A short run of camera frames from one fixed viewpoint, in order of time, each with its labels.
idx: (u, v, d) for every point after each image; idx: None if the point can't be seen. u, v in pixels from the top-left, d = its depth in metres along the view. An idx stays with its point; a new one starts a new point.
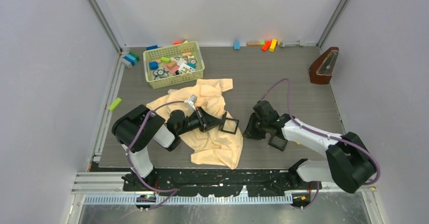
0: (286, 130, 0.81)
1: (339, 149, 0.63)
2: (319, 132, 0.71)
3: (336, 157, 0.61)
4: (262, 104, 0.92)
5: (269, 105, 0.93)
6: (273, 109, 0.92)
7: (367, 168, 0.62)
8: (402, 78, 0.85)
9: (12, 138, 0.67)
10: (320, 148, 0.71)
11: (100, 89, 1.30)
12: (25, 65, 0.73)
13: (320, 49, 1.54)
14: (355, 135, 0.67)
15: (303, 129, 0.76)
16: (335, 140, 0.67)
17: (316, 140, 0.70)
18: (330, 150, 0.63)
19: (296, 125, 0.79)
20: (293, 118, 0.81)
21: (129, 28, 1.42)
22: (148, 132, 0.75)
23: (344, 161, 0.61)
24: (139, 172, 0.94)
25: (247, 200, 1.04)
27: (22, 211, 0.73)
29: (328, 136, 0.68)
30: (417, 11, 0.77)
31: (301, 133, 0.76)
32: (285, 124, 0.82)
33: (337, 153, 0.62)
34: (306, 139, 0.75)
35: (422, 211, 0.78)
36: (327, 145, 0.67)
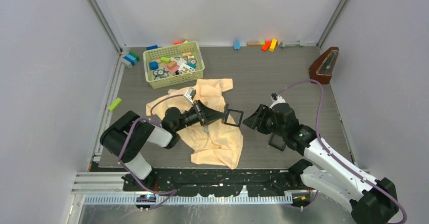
0: (309, 152, 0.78)
1: (373, 197, 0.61)
2: (353, 171, 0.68)
3: (370, 207, 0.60)
4: (285, 111, 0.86)
5: (293, 114, 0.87)
6: (295, 119, 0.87)
7: (393, 214, 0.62)
8: (402, 77, 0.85)
9: (11, 138, 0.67)
10: (348, 187, 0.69)
11: (100, 89, 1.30)
12: (25, 64, 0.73)
13: (320, 49, 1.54)
14: (390, 181, 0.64)
15: (332, 158, 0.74)
16: (370, 185, 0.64)
17: (348, 179, 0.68)
18: (365, 197, 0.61)
19: (324, 150, 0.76)
20: (320, 139, 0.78)
21: (129, 28, 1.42)
22: (137, 142, 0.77)
23: (377, 211, 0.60)
24: (136, 173, 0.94)
25: (247, 200, 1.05)
27: (22, 210, 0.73)
29: (362, 179, 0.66)
30: (417, 11, 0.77)
31: (328, 162, 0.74)
32: (309, 143, 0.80)
33: (372, 203, 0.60)
34: (333, 170, 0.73)
35: (423, 212, 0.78)
36: (362, 190, 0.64)
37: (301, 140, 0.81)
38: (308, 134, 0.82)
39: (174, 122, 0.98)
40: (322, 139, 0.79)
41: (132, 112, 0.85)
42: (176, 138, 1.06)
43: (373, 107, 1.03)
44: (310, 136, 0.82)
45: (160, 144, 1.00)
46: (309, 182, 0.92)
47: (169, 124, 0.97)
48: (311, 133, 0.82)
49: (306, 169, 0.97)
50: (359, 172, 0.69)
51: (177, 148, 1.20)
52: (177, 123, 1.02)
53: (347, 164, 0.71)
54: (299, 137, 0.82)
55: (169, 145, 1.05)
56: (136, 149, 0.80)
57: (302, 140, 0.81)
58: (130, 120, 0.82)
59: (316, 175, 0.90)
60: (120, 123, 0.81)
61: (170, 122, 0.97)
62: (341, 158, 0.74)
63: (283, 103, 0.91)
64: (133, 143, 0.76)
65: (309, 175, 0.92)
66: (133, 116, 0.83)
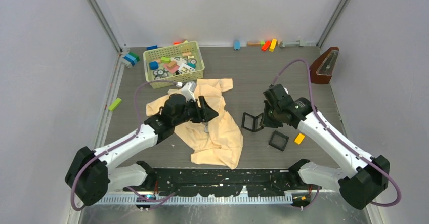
0: (305, 125, 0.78)
1: (368, 174, 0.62)
2: (349, 147, 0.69)
3: (363, 183, 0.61)
4: (275, 88, 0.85)
5: (282, 89, 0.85)
6: (287, 94, 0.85)
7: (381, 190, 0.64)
8: (402, 78, 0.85)
9: (11, 138, 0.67)
10: (342, 164, 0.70)
11: (100, 89, 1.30)
12: (26, 64, 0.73)
13: (320, 49, 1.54)
14: (385, 160, 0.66)
15: (327, 132, 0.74)
16: (365, 163, 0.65)
17: (343, 155, 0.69)
18: (359, 174, 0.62)
19: (319, 124, 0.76)
20: (315, 112, 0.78)
21: (128, 28, 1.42)
22: (90, 192, 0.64)
23: (368, 187, 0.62)
24: (131, 183, 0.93)
25: (247, 200, 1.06)
27: (22, 211, 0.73)
29: (358, 156, 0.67)
30: (417, 10, 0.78)
31: (323, 136, 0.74)
32: (306, 117, 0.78)
33: (366, 179, 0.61)
34: (327, 144, 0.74)
35: (423, 212, 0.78)
36: (356, 167, 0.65)
37: (297, 113, 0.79)
38: (304, 106, 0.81)
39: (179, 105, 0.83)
40: (318, 113, 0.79)
41: (86, 147, 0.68)
42: (170, 129, 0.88)
43: (373, 107, 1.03)
44: (307, 109, 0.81)
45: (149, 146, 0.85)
46: (307, 178, 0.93)
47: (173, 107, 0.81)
48: (307, 106, 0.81)
49: (303, 165, 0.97)
50: (354, 148, 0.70)
51: (177, 148, 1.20)
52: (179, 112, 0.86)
53: (343, 139, 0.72)
54: (295, 109, 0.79)
55: (161, 139, 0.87)
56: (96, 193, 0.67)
57: (298, 113, 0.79)
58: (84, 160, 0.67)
59: (312, 168, 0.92)
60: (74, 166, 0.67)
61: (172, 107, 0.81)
62: (338, 133, 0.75)
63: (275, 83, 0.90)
64: (84, 195, 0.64)
65: (306, 169, 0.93)
66: (86, 154, 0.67)
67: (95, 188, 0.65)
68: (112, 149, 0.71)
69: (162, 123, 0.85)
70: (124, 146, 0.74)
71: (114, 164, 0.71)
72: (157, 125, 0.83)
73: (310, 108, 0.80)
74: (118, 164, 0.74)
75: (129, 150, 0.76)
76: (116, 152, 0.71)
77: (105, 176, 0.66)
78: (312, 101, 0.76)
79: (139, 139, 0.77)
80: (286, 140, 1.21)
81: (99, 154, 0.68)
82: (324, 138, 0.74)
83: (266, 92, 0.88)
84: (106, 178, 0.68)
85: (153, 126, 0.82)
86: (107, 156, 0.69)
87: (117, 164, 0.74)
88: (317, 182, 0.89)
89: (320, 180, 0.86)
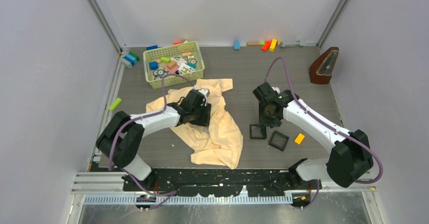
0: (288, 112, 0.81)
1: (345, 146, 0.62)
2: (327, 125, 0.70)
3: (341, 155, 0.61)
4: (261, 85, 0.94)
5: (267, 85, 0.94)
6: (272, 89, 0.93)
7: (364, 166, 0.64)
8: (402, 78, 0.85)
9: (11, 138, 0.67)
10: (324, 142, 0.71)
11: (100, 89, 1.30)
12: (26, 65, 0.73)
13: (320, 49, 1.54)
14: (362, 133, 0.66)
15: (308, 115, 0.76)
16: (342, 137, 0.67)
17: (323, 132, 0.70)
18: (336, 147, 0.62)
19: (300, 108, 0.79)
20: (297, 100, 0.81)
21: (128, 28, 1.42)
22: (126, 151, 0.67)
23: (347, 160, 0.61)
24: (136, 175, 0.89)
25: (247, 200, 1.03)
27: (22, 211, 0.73)
29: (335, 131, 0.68)
30: (417, 11, 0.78)
31: (304, 119, 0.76)
32: (288, 104, 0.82)
33: (343, 151, 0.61)
34: (308, 125, 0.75)
35: (423, 212, 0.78)
36: (335, 141, 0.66)
37: (280, 102, 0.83)
38: (287, 96, 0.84)
39: (199, 96, 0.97)
40: (300, 101, 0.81)
41: (122, 112, 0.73)
42: (188, 116, 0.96)
43: (373, 107, 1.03)
44: (289, 98, 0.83)
45: (170, 126, 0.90)
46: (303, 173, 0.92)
47: (196, 96, 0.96)
48: (290, 95, 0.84)
49: (300, 163, 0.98)
50: (334, 126, 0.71)
51: (177, 148, 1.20)
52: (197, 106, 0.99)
53: (321, 119, 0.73)
54: (279, 99, 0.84)
55: (178, 123, 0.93)
56: (130, 154, 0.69)
57: (281, 102, 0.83)
58: (121, 123, 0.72)
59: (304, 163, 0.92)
60: (110, 128, 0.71)
61: (195, 96, 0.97)
62: (317, 115, 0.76)
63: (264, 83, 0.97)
64: (121, 152, 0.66)
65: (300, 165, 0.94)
66: (123, 117, 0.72)
67: (130, 147, 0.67)
68: (145, 117, 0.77)
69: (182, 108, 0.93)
70: (154, 118, 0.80)
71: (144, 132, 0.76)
72: (178, 108, 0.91)
73: (292, 96, 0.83)
74: (147, 134, 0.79)
75: (158, 122, 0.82)
76: (149, 120, 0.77)
77: (139, 138, 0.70)
78: (292, 89, 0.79)
79: (165, 115, 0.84)
80: (287, 140, 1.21)
81: (136, 118, 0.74)
82: (305, 120, 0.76)
83: (255, 91, 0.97)
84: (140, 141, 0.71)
85: (175, 107, 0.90)
86: (141, 121, 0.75)
87: (146, 134, 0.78)
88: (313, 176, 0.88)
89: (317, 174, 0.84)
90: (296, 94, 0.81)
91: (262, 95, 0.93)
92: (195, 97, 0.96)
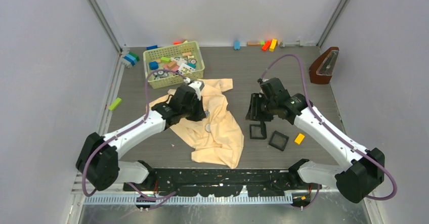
0: (300, 120, 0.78)
1: (362, 167, 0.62)
2: (344, 140, 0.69)
3: (357, 176, 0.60)
4: (272, 82, 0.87)
5: (280, 83, 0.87)
6: (284, 89, 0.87)
7: (377, 184, 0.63)
8: (402, 78, 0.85)
9: (11, 138, 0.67)
10: (338, 157, 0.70)
11: (100, 89, 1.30)
12: (26, 65, 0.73)
13: (320, 49, 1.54)
14: (380, 152, 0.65)
15: (323, 126, 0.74)
16: (359, 155, 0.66)
17: (338, 148, 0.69)
18: (353, 167, 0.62)
19: (315, 119, 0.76)
20: (311, 107, 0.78)
21: (128, 27, 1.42)
22: (102, 176, 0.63)
23: (363, 180, 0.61)
24: (134, 178, 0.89)
25: (247, 200, 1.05)
27: (22, 210, 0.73)
29: (352, 148, 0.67)
30: (416, 11, 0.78)
31: (318, 130, 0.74)
32: (301, 112, 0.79)
33: (359, 172, 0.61)
34: (323, 138, 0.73)
35: (423, 211, 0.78)
36: (351, 160, 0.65)
37: (293, 107, 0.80)
38: (300, 102, 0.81)
39: (188, 93, 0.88)
40: (314, 108, 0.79)
41: (95, 133, 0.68)
42: (177, 116, 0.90)
43: (373, 107, 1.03)
44: (302, 104, 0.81)
45: (158, 131, 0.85)
46: (305, 175, 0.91)
47: (184, 94, 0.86)
48: (303, 101, 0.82)
49: (303, 164, 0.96)
50: (350, 141, 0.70)
51: (177, 148, 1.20)
52: (187, 102, 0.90)
53: (338, 134, 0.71)
54: (291, 105, 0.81)
55: (169, 125, 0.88)
56: (108, 179, 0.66)
57: (294, 108, 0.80)
58: (93, 146, 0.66)
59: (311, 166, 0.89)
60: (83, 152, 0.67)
61: (183, 94, 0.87)
62: (333, 127, 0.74)
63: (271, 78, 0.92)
64: (96, 179, 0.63)
65: (305, 167, 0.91)
66: (96, 139, 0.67)
67: (105, 173, 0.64)
68: (121, 134, 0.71)
69: (169, 109, 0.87)
70: (133, 132, 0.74)
71: (122, 150, 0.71)
72: (164, 111, 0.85)
73: (305, 103, 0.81)
74: (127, 149, 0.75)
75: (137, 136, 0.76)
76: (126, 137, 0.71)
77: (115, 162, 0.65)
78: (307, 96, 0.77)
79: (147, 125, 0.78)
80: (287, 140, 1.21)
81: (109, 139, 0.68)
82: (319, 132, 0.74)
83: (264, 86, 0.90)
84: (117, 163, 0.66)
85: (161, 112, 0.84)
86: (116, 141, 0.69)
87: (125, 151, 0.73)
88: (316, 179, 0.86)
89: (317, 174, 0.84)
90: (310, 101, 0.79)
91: (272, 93, 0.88)
92: (183, 96, 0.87)
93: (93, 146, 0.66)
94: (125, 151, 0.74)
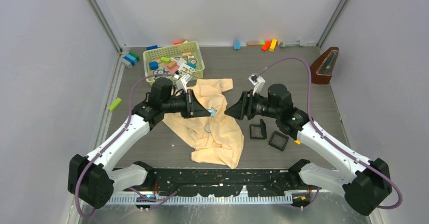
0: (303, 135, 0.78)
1: (367, 178, 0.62)
2: (346, 152, 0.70)
3: (363, 187, 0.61)
4: (282, 96, 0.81)
5: (290, 97, 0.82)
6: (291, 102, 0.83)
7: (385, 194, 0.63)
8: (402, 78, 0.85)
9: (11, 138, 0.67)
10: (342, 170, 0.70)
11: (100, 89, 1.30)
12: (27, 65, 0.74)
13: (320, 49, 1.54)
14: (383, 162, 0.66)
15: (324, 140, 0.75)
16: (363, 166, 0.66)
17: (341, 161, 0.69)
18: (357, 178, 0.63)
19: (316, 133, 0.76)
20: (312, 122, 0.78)
21: (128, 27, 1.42)
22: (96, 195, 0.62)
23: (370, 191, 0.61)
24: (134, 180, 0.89)
25: (247, 200, 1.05)
27: (22, 210, 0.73)
29: (355, 160, 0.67)
30: (416, 11, 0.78)
31: (321, 145, 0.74)
32: (303, 127, 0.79)
33: (365, 183, 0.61)
34: (326, 152, 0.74)
35: (423, 212, 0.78)
36: (355, 171, 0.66)
37: (294, 124, 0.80)
38: (301, 118, 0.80)
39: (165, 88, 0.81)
40: (315, 122, 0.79)
41: (77, 155, 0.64)
42: (160, 114, 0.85)
43: (373, 107, 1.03)
44: (303, 120, 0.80)
45: (143, 134, 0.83)
46: (308, 178, 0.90)
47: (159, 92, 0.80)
48: (304, 117, 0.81)
49: (305, 166, 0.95)
50: (352, 153, 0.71)
51: (177, 148, 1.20)
52: (166, 95, 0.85)
53: (341, 146, 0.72)
54: (293, 121, 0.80)
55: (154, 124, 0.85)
56: (103, 196, 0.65)
57: (296, 125, 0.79)
58: (79, 169, 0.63)
59: (313, 169, 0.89)
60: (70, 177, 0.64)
61: (159, 91, 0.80)
62: (334, 140, 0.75)
63: (279, 86, 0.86)
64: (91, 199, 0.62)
65: (307, 171, 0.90)
66: (80, 161, 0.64)
67: (99, 191, 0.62)
68: (104, 150, 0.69)
69: (151, 108, 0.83)
70: (116, 143, 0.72)
71: (111, 164, 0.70)
72: (145, 112, 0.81)
73: (307, 118, 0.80)
74: (117, 161, 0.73)
75: (123, 146, 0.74)
76: (110, 152, 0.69)
77: (106, 178, 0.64)
78: (309, 112, 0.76)
79: (130, 132, 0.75)
80: (286, 140, 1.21)
81: (94, 158, 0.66)
82: (323, 146, 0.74)
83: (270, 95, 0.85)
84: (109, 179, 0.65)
85: (141, 113, 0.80)
86: (101, 159, 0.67)
87: (114, 164, 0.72)
88: (317, 183, 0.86)
89: (319, 178, 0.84)
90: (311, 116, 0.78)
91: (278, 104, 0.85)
92: (160, 93, 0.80)
93: (79, 169, 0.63)
94: (115, 164, 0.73)
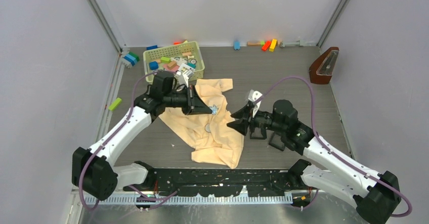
0: (309, 152, 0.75)
1: (378, 193, 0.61)
2: (355, 167, 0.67)
3: (377, 203, 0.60)
4: (288, 114, 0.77)
5: (296, 115, 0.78)
6: (297, 119, 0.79)
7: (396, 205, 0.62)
8: (402, 78, 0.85)
9: (11, 138, 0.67)
10: (352, 184, 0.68)
11: (100, 89, 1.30)
12: (26, 65, 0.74)
13: (320, 49, 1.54)
14: (392, 175, 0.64)
15: (332, 155, 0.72)
16: (374, 181, 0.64)
17: (351, 176, 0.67)
18: (370, 194, 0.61)
19: (323, 149, 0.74)
20: (318, 137, 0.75)
21: (128, 27, 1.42)
22: (100, 188, 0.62)
23: (383, 206, 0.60)
24: (134, 180, 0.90)
25: (247, 200, 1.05)
27: (22, 210, 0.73)
29: (366, 175, 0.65)
30: (416, 10, 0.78)
31: (329, 161, 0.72)
32: (309, 143, 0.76)
33: (378, 198, 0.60)
34: (334, 167, 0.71)
35: (423, 211, 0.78)
36: (367, 187, 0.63)
37: (300, 140, 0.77)
38: (306, 133, 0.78)
39: (167, 80, 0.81)
40: (321, 137, 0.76)
41: (80, 149, 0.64)
42: (161, 106, 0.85)
43: (373, 107, 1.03)
44: (308, 136, 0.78)
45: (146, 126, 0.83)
46: (310, 182, 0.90)
47: (162, 84, 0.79)
48: (309, 132, 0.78)
49: (307, 169, 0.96)
50: (361, 168, 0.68)
51: (177, 148, 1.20)
52: (167, 88, 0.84)
53: (349, 161, 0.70)
54: (298, 137, 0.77)
55: (154, 116, 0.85)
56: (107, 188, 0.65)
57: (301, 141, 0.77)
58: (82, 162, 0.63)
59: (316, 174, 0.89)
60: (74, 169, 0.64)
61: (161, 83, 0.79)
62: (342, 154, 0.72)
63: (283, 102, 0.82)
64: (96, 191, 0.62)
65: (309, 174, 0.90)
66: (83, 154, 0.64)
67: (103, 183, 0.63)
68: (107, 142, 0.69)
69: (152, 100, 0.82)
70: (118, 136, 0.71)
71: (114, 157, 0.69)
72: (146, 104, 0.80)
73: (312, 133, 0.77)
74: (119, 153, 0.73)
75: (125, 139, 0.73)
76: (113, 144, 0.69)
77: (110, 171, 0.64)
78: (314, 127, 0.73)
79: (132, 124, 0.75)
80: None
81: (96, 150, 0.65)
82: (331, 162, 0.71)
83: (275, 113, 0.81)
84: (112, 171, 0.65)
85: (142, 105, 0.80)
86: (104, 151, 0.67)
87: (117, 156, 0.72)
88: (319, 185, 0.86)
89: (323, 182, 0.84)
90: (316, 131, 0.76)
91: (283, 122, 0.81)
92: (162, 85, 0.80)
93: (82, 162, 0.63)
94: (117, 157, 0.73)
